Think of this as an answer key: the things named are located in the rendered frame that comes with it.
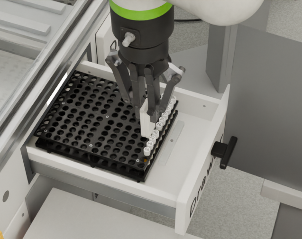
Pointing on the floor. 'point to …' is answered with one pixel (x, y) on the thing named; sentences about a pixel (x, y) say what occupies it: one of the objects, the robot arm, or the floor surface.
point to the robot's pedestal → (288, 211)
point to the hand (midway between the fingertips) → (147, 118)
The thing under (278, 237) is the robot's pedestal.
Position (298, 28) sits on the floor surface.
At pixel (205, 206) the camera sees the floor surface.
